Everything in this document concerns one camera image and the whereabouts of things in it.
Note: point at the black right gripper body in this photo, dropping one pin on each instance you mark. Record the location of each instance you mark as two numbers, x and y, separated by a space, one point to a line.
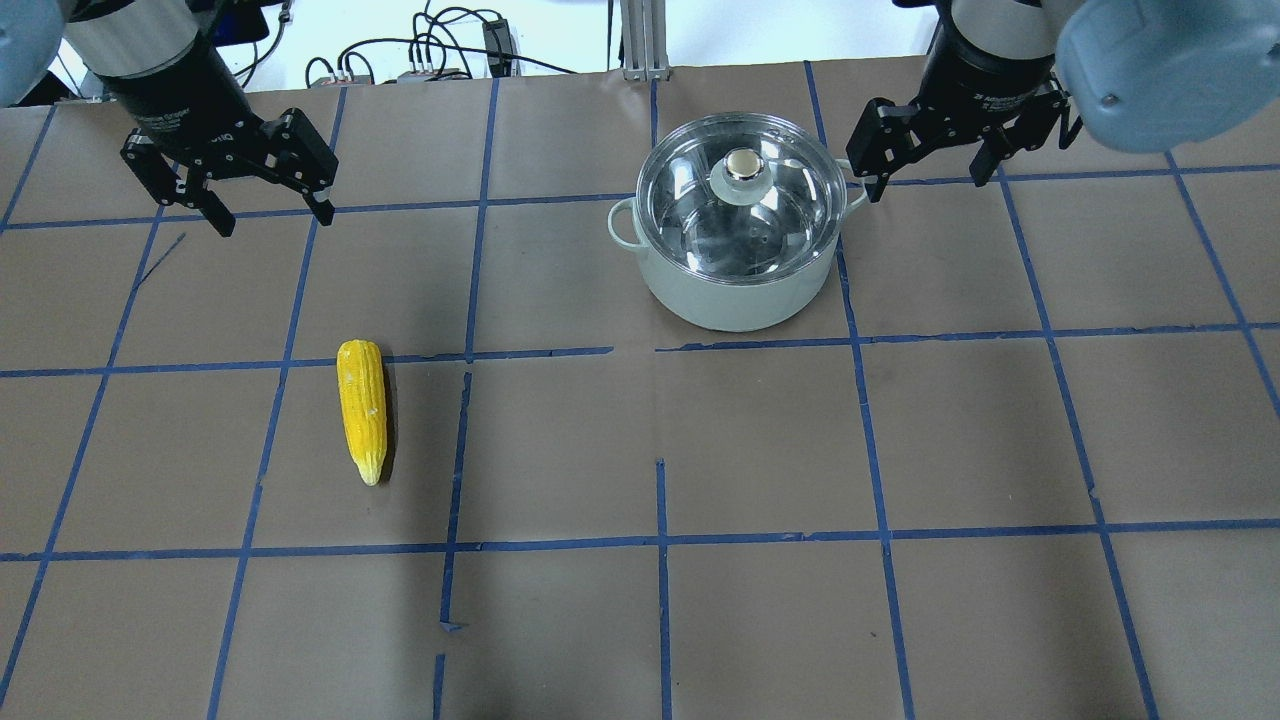
985 78

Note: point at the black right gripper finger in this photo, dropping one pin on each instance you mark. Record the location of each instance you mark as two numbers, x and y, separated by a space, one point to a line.
1029 130
882 143

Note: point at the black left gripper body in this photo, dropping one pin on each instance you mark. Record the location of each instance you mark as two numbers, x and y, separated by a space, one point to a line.
172 98

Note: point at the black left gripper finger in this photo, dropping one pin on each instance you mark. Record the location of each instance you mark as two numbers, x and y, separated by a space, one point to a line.
303 161
166 187

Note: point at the glass pot lid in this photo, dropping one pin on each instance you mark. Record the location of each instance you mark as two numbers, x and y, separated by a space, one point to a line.
742 198

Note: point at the yellow corn cob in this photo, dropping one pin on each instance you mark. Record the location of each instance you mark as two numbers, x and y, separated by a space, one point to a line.
362 391

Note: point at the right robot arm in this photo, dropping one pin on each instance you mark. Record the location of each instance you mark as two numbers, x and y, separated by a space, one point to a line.
1137 76

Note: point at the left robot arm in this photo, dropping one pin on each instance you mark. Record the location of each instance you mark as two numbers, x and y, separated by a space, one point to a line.
113 38

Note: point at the pale green cooking pot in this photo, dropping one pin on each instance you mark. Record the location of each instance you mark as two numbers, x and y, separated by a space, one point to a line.
716 306

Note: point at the black power adapter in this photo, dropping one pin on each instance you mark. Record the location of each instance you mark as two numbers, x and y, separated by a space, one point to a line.
499 47

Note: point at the aluminium frame post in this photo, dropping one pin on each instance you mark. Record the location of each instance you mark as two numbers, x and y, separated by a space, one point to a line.
644 41

